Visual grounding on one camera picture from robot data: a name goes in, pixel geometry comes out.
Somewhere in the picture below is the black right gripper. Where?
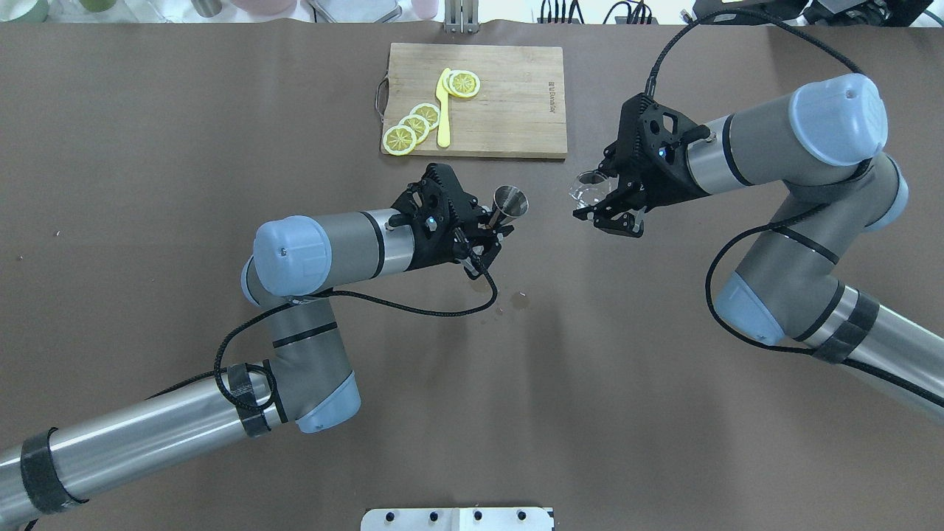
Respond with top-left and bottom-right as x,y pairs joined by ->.
572,161 -> 707,238

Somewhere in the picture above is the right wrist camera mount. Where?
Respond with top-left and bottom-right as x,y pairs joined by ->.
611,93 -> 712,179

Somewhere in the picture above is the aluminium frame post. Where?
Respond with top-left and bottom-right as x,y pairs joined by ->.
444,0 -> 481,34

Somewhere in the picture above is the steel double jigger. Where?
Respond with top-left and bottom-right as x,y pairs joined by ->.
492,185 -> 530,219

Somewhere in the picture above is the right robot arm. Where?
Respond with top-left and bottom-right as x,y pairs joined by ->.
571,73 -> 942,421

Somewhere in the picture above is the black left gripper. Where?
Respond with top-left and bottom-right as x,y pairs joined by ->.
410,208 -> 516,280

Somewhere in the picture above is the lemon slice nearest handle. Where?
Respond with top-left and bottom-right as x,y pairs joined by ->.
381,125 -> 418,156

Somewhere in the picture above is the overlapping lemon slice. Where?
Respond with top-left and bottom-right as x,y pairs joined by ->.
398,114 -> 432,144
411,102 -> 441,130

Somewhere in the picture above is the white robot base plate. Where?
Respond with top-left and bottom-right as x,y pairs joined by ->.
360,507 -> 556,530

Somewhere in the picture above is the lower hidden lemon slice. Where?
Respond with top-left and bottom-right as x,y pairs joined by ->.
441,70 -> 457,97

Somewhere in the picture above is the pink bowl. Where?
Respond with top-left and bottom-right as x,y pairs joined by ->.
232,0 -> 297,16

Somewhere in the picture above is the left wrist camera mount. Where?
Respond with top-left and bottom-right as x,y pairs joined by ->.
384,164 -> 486,241

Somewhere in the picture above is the top separate lemon slice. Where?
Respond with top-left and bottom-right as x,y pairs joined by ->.
451,70 -> 482,100

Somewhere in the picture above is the white bowl green rim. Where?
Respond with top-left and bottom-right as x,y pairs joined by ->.
1,0 -> 49,24

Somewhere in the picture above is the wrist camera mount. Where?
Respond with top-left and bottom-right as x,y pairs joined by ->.
384,164 -> 486,241
611,93 -> 712,179

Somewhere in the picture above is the pink plastic cup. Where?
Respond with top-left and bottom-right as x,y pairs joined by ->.
410,0 -> 442,20

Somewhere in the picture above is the middle overlapping lemon slice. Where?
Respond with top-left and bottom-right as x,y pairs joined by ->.
398,114 -> 432,144

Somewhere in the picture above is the yellow plastic knife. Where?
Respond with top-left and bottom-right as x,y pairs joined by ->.
435,68 -> 451,149

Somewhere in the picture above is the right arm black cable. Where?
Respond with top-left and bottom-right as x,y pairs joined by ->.
645,6 -> 867,100

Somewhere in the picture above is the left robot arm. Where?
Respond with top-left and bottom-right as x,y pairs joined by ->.
2,206 -> 513,530

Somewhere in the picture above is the clear glass cup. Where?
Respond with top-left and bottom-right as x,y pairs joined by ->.
569,170 -> 614,209

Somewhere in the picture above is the wooden cutting board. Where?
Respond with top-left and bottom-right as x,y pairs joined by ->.
382,41 -> 569,160

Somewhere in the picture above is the green plastic cup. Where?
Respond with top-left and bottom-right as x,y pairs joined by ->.
78,0 -> 117,13

